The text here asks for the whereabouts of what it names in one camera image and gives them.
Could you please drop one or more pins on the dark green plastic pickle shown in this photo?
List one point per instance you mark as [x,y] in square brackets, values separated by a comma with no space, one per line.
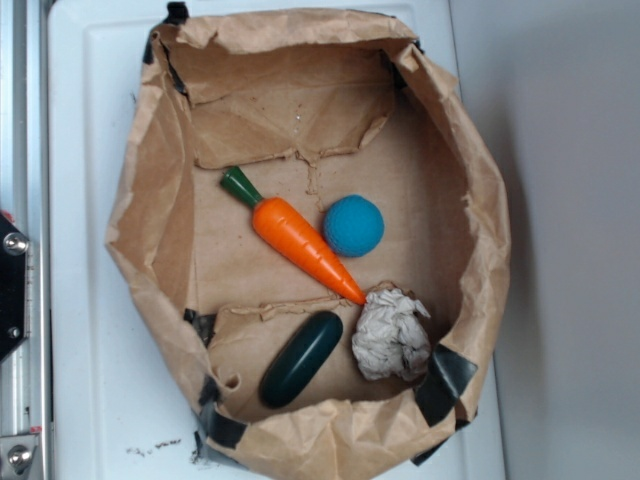
[300,359]

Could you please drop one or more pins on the blue foam ball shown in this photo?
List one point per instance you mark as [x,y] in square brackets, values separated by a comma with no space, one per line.
[353,226]

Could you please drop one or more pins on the brown paper lined box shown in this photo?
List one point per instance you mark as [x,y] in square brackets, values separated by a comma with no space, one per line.
[313,105]

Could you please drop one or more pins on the orange plastic carrot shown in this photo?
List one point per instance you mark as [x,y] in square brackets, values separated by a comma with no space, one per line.
[284,229]

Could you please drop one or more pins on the crumpled white paper wad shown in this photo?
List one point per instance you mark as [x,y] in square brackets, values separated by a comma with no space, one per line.
[389,339]

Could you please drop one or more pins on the black metal bracket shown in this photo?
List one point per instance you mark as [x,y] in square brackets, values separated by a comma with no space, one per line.
[14,261]

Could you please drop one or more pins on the aluminium frame rail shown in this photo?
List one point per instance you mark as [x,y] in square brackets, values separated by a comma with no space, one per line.
[26,391]

